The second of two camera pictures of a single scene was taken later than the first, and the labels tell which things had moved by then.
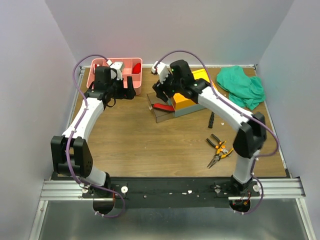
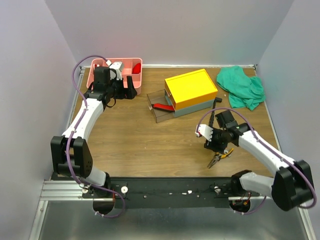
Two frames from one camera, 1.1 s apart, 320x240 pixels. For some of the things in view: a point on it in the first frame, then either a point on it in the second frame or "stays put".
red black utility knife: (166, 107) stays put
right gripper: (161, 91) to (212, 144)
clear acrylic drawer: (161, 115) stays put
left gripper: (125, 93) stays put
